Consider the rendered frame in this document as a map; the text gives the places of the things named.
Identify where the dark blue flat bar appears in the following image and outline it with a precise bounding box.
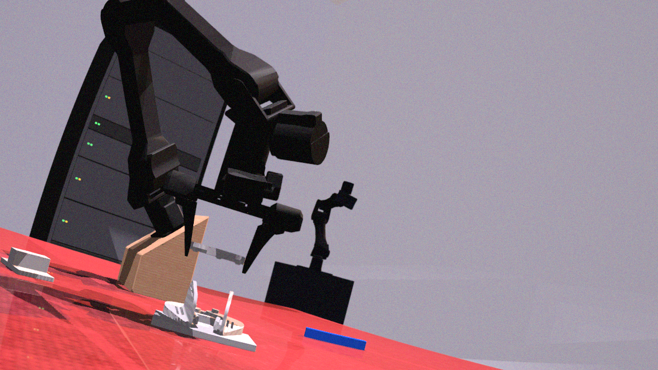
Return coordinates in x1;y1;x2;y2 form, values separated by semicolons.
304;327;366;350

